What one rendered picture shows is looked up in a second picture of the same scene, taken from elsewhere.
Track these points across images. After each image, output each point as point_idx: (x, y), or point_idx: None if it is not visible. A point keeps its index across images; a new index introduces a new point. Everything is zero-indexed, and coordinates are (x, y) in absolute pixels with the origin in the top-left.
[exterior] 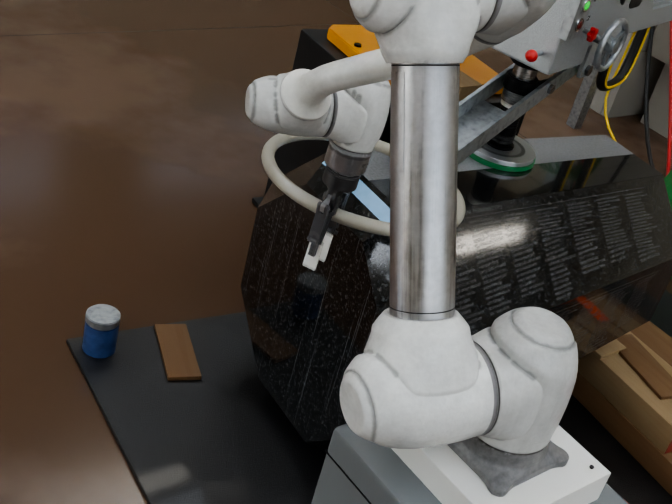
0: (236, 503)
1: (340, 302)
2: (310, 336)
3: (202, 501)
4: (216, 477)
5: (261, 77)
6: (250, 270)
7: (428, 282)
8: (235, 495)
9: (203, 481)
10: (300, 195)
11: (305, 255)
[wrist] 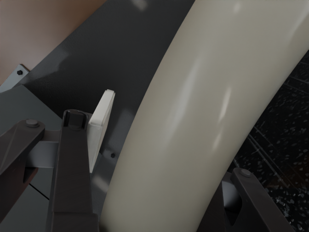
0: (162, 38)
1: (302, 119)
2: (295, 74)
3: (154, 12)
4: (182, 16)
5: None
6: None
7: None
8: (169, 35)
9: (174, 7)
10: (203, 24)
11: (102, 98)
